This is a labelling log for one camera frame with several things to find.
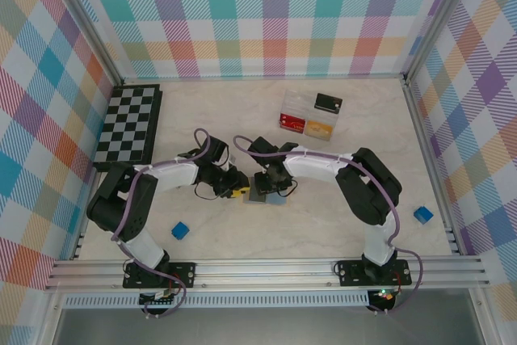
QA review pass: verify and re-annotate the small circuit board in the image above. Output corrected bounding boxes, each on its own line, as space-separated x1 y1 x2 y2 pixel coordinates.
370 288 401 302
139 288 181 306

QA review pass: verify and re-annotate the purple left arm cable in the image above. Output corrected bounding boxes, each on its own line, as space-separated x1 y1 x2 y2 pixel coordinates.
109 128 221 320

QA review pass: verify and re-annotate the aluminium front rail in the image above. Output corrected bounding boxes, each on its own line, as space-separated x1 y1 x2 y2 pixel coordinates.
44 256 492 292

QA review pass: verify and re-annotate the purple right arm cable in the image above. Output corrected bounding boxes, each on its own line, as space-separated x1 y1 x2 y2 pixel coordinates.
233 134 423 316

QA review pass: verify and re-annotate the aluminium side rail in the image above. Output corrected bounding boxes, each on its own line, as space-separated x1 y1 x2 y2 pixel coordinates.
403 78 462 258
69 166 99 262

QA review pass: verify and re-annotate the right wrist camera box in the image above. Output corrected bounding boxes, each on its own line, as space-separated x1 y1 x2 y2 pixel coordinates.
253 173 271 197

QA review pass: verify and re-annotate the aluminium corner post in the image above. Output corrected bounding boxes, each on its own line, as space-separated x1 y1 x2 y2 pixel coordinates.
47 0 123 84
402 0 482 84

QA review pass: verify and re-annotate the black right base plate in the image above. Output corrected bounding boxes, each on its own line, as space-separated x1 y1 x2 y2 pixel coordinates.
335 259 412 288

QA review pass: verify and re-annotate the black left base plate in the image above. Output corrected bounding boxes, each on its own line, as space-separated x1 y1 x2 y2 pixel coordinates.
123 262 198 290

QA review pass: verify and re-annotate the clear plastic card box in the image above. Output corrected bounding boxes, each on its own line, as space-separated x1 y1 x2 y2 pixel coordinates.
278 87 345 142

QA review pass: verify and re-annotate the black and grey chessboard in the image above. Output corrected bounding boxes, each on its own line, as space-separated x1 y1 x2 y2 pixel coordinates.
92 83 165 172

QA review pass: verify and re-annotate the red credit card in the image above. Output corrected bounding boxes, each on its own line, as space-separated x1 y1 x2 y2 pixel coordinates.
278 112 309 136

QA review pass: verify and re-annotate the black credit card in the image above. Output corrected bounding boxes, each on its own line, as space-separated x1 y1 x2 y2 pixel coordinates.
313 92 344 114

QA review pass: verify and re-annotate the thin black cable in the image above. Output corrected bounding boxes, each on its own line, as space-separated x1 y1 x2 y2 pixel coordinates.
193 182 224 202
278 177 298 199

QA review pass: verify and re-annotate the blue cube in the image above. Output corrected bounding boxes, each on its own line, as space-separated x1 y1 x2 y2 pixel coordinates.
170 221 190 240
413 206 433 225

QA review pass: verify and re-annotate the perforated cable duct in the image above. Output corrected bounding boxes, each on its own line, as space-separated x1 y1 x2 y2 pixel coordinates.
62 294 371 309

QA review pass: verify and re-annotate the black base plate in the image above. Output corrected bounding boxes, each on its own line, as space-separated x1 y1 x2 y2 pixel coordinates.
123 262 198 290
335 259 412 288

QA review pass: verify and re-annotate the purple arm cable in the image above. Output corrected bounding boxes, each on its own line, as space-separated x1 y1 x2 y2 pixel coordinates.
233 134 423 316
109 128 221 320

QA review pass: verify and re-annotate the grey card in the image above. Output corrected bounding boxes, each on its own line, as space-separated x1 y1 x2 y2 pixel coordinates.
246 178 268 205

